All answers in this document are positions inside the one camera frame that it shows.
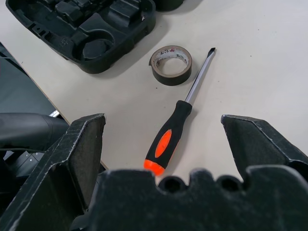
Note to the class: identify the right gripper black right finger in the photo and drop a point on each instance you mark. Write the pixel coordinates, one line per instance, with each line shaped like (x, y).
(262, 142)

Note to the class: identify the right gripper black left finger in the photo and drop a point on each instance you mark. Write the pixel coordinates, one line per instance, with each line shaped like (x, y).
(57, 168)

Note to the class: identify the black tool case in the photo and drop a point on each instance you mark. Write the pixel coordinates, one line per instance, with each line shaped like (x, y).
(48, 36)

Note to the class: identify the black orange flathead screwdriver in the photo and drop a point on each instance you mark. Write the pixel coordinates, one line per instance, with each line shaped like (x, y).
(173, 125)

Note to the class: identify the dark brown tape roll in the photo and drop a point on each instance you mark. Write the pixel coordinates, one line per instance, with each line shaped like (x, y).
(168, 80)

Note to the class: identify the dark rounded shape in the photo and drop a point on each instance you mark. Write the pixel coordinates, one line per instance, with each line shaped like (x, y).
(26, 130)

